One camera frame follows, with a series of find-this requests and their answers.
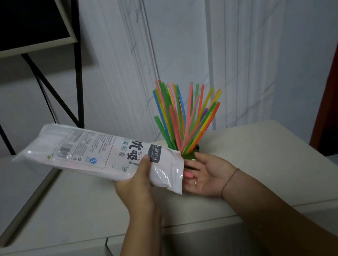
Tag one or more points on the person's left hand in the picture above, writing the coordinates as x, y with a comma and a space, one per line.
136, 195

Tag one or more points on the person's right hand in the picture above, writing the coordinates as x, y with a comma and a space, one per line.
212, 177

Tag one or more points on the person's right thumb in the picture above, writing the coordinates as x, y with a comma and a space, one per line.
205, 157

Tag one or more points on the person's left thumb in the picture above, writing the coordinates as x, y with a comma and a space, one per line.
145, 168

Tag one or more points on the white plastic straw packet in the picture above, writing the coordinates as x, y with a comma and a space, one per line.
96, 150

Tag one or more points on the person's right forearm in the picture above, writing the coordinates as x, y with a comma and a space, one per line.
276, 218

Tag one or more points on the person's left forearm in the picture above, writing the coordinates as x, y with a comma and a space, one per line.
137, 252

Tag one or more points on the green straw holder cup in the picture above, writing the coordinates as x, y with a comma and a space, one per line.
192, 154

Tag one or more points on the bunch of colourful drinking straws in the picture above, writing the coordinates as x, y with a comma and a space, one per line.
183, 117

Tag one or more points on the beige shelf board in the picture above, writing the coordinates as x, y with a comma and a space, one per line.
16, 50

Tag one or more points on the black metal shelf frame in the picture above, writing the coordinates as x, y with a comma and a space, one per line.
78, 67

